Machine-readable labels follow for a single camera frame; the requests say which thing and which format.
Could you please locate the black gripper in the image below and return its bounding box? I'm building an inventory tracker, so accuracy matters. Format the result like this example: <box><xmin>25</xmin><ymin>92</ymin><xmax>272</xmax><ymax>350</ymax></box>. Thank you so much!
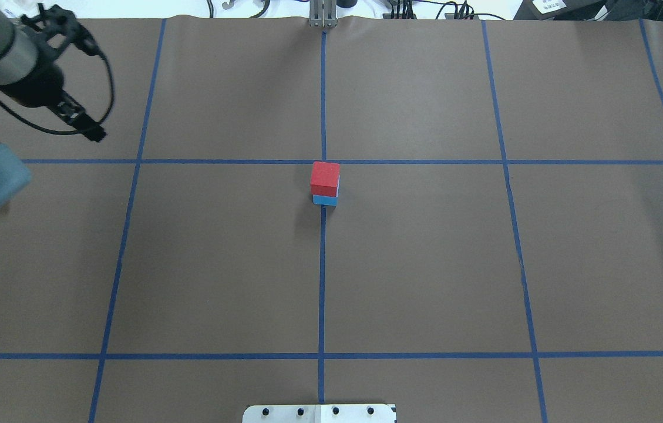
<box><xmin>5</xmin><ymin>63</ymin><xmax>107</xmax><ymax>142</ymax></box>

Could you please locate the red foam block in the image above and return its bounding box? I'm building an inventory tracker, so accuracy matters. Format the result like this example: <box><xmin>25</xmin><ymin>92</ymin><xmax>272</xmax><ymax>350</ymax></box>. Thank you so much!
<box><xmin>310</xmin><ymin>161</ymin><xmax>341</xmax><ymax>197</ymax></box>

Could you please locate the blue foam block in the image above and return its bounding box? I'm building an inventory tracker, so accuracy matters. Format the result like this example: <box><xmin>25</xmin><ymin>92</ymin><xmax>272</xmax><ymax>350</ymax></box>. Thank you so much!
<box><xmin>312</xmin><ymin>194</ymin><xmax>339</xmax><ymax>207</ymax></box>

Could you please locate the brown paper table cover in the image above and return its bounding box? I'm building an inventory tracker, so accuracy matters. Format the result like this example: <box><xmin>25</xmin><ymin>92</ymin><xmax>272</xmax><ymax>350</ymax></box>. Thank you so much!
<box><xmin>0</xmin><ymin>16</ymin><xmax>663</xmax><ymax>422</ymax></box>

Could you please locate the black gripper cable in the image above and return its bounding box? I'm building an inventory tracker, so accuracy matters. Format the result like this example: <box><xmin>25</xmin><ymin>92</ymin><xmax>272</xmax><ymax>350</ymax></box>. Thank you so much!
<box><xmin>0</xmin><ymin>44</ymin><xmax>116</xmax><ymax>135</ymax></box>

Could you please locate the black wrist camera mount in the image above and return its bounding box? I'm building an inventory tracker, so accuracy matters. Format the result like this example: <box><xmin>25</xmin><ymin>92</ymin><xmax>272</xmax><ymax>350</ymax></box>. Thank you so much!
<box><xmin>19</xmin><ymin>4</ymin><xmax>103</xmax><ymax>62</ymax></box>

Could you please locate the aluminium frame post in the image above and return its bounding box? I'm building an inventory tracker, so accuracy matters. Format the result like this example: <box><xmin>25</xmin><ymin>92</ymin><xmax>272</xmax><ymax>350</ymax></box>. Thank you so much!
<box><xmin>308</xmin><ymin>0</ymin><xmax>338</xmax><ymax>29</ymax></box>

